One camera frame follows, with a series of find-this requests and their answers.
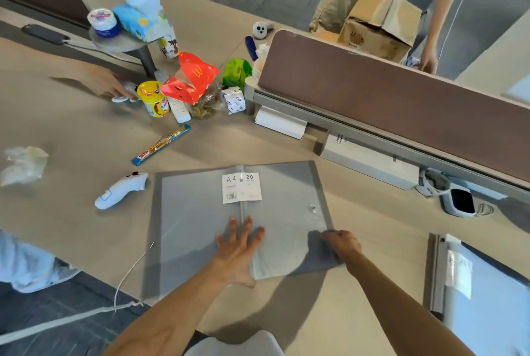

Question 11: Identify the long white box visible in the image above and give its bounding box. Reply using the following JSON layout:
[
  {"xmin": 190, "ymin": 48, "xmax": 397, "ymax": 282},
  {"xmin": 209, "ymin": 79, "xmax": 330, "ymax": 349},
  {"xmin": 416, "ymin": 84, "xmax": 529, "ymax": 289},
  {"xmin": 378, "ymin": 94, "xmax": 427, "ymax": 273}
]
[{"xmin": 320, "ymin": 132, "xmax": 420, "ymax": 191}]

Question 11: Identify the yellow lidded snack can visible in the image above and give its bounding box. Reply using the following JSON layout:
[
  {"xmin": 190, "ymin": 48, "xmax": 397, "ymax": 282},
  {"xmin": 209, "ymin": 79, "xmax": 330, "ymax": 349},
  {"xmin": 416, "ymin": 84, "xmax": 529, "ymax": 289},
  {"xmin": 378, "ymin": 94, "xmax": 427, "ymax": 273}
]
[{"xmin": 137, "ymin": 81, "xmax": 171, "ymax": 118}]

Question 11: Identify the brown cardboard box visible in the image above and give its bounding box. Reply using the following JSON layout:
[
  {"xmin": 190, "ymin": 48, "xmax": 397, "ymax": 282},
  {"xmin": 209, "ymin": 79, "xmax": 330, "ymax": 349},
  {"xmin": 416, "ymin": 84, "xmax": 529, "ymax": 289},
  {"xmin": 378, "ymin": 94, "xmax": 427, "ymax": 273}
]
[{"xmin": 337, "ymin": 0, "xmax": 424, "ymax": 64}]

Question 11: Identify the black flat device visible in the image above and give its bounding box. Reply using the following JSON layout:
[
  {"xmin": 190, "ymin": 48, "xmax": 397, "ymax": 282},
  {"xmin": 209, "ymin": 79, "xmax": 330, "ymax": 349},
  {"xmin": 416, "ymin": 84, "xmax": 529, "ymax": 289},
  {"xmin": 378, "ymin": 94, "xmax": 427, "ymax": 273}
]
[{"xmin": 21, "ymin": 24, "xmax": 70, "ymax": 46}]

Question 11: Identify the white shirt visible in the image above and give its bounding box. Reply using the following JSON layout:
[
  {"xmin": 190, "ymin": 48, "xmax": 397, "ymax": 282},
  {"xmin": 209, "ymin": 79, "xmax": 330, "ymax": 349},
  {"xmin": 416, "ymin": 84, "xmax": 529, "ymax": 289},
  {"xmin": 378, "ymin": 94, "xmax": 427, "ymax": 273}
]
[{"xmin": 183, "ymin": 329, "xmax": 287, "ymax": 356}]

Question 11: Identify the white tub with blue label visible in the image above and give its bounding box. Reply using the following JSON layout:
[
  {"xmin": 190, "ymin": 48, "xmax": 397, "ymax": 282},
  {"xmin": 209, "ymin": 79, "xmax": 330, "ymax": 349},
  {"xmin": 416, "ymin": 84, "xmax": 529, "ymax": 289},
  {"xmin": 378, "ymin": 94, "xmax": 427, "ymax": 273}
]
[{"xmin": 87, "ymin": 8, "xmax": 121, "ymax": 39}]

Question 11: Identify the round gray stand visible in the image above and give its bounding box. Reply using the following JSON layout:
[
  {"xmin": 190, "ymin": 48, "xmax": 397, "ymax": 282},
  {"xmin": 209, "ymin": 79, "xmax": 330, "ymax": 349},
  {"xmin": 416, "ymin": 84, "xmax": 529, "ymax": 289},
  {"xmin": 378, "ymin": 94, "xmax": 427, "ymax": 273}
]
[{"xmin": 89, "ymin": 26, "xmax": 167, "ymax": 75}]

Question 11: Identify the person's left hand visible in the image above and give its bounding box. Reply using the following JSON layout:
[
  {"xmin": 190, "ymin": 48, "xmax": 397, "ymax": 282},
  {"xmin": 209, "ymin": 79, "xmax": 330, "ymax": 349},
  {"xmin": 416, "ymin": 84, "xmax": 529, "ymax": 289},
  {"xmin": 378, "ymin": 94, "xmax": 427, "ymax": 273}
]
[{"xmin": 212, "ymin": 216, "xmax": 266, "ymax": 289}]

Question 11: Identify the white cord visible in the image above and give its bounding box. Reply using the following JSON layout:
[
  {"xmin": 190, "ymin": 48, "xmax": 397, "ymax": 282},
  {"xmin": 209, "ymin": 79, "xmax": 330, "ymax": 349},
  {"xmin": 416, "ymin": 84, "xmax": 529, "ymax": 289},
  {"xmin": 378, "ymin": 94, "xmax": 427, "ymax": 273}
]
[{"xmin": 0, "ymin": 242, "xmax": 155, "ymax": 346}]

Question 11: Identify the printed paper cup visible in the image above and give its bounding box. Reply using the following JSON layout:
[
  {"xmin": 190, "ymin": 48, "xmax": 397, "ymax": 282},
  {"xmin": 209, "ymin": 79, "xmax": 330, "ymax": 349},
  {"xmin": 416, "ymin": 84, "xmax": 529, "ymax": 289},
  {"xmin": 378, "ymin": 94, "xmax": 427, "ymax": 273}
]
[{"xmin": 159, "ymin": 22, "xmax": 180, "ymax": 59}]

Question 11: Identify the red paper meal box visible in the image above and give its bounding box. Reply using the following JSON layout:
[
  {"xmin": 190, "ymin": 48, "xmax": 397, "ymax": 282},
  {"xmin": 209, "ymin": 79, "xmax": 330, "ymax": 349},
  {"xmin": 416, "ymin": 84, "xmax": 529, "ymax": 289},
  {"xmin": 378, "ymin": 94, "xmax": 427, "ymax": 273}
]
[{"xmin": 161, "ymin": 52, "xmax": 219, "ymax": 106}]

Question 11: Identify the crumpled clear plastic wrap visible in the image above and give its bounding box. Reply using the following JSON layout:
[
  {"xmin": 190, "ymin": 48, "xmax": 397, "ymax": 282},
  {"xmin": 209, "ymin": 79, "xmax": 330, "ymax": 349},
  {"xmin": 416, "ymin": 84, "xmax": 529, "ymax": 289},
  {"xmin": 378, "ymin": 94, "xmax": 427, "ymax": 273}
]
[{"xmin": 0, "ymin": 146, "xmax": 49, "ymax": 187}]

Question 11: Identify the clear bag of snacks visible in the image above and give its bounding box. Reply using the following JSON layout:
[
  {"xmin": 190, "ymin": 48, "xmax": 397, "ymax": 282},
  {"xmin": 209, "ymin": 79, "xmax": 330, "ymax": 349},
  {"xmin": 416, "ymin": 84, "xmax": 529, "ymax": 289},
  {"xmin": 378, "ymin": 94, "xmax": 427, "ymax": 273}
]
[{"xmin": 190, "ymin": 86, "xmax": 221, "ymax": 120}]

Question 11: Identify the white headset strap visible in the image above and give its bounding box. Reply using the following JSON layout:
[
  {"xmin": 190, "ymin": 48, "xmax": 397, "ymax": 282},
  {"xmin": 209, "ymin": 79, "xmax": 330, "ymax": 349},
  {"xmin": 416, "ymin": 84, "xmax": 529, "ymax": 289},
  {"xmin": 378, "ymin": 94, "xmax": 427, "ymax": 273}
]
[{"xmin": 415, "ymin": 168, "xmax": 451, "ymax": 197}]

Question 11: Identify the person's left forearm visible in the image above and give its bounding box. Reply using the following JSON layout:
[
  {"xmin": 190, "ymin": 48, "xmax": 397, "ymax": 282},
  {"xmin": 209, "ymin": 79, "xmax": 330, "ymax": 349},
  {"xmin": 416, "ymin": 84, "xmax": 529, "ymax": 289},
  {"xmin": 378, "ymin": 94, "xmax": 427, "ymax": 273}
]
[{"xmin": 103, "ymin": 260, "xmax": 232, "ymax": 356}]

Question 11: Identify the white remote control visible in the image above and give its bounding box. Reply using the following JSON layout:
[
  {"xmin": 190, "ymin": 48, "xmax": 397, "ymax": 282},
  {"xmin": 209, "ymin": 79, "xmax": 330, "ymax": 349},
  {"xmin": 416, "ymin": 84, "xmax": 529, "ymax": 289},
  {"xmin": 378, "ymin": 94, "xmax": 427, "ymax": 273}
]
[{"xmin": 167, "ymin": 96, "xmax": 191, "ymax": 124}]

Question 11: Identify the person's right forearm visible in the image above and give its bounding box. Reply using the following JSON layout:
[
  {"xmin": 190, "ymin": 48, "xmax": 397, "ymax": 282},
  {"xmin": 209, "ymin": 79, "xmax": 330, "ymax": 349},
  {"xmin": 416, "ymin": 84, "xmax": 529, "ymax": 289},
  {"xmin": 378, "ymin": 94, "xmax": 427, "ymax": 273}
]
[{"xmin": 344, "ymin": 249, "xmax": 477, "ymax": 356}]

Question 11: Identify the small white object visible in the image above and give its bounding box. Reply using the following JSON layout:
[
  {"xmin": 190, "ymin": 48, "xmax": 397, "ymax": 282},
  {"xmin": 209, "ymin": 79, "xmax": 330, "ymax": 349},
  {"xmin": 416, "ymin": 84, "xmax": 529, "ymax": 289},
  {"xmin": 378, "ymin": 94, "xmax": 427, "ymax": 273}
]
[{"xmin": 111, "ymin": 81, "xmax": 140, "ymax": 104}]

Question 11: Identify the blue tissue packet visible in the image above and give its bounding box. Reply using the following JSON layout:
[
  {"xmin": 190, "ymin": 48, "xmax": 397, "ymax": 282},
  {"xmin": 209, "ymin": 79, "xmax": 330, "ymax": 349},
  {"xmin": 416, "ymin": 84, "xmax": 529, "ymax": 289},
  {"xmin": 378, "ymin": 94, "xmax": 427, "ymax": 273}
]
[{"xmin": 112, "ymin": 0, "xmax": 162, "ymax": 42}]

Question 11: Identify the white handheld controller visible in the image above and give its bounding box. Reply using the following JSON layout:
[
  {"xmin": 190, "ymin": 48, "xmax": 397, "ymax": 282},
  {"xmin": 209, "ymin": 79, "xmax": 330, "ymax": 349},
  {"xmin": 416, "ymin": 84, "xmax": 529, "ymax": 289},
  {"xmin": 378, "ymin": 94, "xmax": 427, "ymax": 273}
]
[
  {"xmin": 95, "ymin": 172, "xmax": 149, "ymax": 210},
  {"xmin": 253, "ymin": 21, "xmax": 274, "ymax": 41}
]

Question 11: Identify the small white box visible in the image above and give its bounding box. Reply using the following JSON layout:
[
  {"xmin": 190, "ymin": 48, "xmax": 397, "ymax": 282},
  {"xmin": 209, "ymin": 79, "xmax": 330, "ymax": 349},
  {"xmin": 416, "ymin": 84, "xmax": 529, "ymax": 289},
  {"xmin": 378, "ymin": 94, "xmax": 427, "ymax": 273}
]
[{"xmin": 254, "ymin": 106, "xmax": 308, "ymax": 140}]

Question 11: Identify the gray folder with clear cover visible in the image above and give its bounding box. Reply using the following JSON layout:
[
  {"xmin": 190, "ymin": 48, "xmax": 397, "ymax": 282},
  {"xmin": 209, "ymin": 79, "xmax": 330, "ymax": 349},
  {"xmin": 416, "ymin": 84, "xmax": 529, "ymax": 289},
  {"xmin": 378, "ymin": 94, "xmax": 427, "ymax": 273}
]
[{"xmin": 426, "ymin": 233, "xmax": 530, "ymax": 356}]

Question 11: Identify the person's right hand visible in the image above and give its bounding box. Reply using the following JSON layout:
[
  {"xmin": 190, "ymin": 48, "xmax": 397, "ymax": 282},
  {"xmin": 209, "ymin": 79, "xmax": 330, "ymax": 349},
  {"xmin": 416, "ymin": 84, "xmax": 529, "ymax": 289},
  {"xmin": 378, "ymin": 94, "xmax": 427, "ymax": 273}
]
[{"xmin": 323, "ymin": 229, "xmax": 363, "ymax": 265}]

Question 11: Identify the white patterned paper roll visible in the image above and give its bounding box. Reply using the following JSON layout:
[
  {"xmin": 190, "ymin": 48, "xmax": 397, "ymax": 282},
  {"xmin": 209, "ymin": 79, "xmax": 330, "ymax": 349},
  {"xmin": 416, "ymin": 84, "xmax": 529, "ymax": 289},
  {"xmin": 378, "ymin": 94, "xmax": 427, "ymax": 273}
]
[{"xmin": 220, "ymin": 87, "xmax": 247, "ymax": 115}]

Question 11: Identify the thin white cable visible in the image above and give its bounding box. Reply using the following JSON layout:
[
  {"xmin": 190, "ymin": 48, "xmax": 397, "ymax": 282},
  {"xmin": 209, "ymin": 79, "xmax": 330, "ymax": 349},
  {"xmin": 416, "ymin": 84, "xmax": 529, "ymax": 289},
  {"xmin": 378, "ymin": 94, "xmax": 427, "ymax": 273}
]
[{"xmin": 438, "ymin": 0, "xmax": 483, "ymax": 63}]

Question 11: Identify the long candy bar packet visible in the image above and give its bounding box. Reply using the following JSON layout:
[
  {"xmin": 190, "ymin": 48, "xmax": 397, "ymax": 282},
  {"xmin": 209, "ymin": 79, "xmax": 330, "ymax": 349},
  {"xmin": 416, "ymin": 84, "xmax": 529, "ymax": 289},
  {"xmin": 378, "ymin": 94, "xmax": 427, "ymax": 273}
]
[{"xmin": 131, "ymin": 124, "xmax": 191, "ymax": 167}]

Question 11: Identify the brown desk divider panel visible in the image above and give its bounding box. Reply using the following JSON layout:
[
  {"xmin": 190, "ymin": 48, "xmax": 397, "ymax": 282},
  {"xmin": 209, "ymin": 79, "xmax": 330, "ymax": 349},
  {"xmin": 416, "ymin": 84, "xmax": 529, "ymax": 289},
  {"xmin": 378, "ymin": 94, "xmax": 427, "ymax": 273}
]
[{"xmin": 258, "ymin": 30, "xmax": 530, "ymax": 185}]

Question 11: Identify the white device with black screen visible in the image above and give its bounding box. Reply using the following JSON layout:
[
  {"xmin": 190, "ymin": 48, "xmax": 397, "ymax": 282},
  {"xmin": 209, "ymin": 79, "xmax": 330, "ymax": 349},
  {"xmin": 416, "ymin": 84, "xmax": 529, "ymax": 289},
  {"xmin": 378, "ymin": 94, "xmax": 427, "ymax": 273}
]
[{"xmin": 441, "ymin": 188, "xmax": 478, "ymax": 218}]

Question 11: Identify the gray document folder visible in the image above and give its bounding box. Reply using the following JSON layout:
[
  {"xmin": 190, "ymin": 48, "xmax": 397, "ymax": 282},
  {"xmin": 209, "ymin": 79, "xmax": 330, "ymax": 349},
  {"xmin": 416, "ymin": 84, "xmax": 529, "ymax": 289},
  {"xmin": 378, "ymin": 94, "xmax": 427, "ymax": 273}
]
[{"xmin": 142, "ymin": 160, "xmax": 345, "ymax": 299}]

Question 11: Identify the green snack packet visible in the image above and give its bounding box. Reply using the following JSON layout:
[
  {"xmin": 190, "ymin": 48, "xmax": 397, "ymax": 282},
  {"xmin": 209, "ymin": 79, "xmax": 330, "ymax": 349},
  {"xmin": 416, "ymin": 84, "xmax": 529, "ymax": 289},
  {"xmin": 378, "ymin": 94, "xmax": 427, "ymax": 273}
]
[{"xmin": 222, "ymin": 58, "xmax": 253, "ymax": 89}]

